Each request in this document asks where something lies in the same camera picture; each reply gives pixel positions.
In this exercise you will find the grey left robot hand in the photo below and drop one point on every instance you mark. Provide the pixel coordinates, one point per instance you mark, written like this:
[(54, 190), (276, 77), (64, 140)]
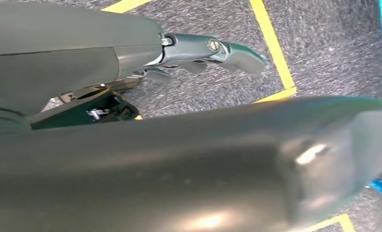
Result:
[(82, 48)]

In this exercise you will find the yellow floor tape square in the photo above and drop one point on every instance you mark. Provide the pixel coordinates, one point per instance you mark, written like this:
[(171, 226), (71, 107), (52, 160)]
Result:
[(270, 41)]

